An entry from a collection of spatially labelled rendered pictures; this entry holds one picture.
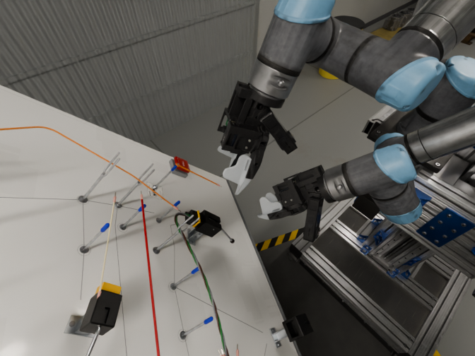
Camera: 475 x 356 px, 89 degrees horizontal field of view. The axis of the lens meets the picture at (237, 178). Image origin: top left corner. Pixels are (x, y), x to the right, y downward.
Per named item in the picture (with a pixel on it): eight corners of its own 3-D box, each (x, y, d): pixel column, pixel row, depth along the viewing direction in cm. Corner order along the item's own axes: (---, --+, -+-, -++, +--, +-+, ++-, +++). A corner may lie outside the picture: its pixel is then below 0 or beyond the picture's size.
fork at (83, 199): (78, 194, 49) (114, 149, 44) (88, 196, 51) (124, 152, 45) (77, 202, 48) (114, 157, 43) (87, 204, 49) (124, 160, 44)
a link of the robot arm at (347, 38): (360, 87, 45) (331, 80, 38) (315, 62, 51) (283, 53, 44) (389, 42, 41) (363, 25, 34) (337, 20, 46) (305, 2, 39)
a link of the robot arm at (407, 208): (420, 184, 57) (404, 153, 52) (427, 225, 50) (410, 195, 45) (383, 191, 62) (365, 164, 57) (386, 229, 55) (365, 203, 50)
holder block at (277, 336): (294, 340, 71) (322, 327, 67) (272, 349, 62) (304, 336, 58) (287, 323, 74) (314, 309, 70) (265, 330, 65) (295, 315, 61)
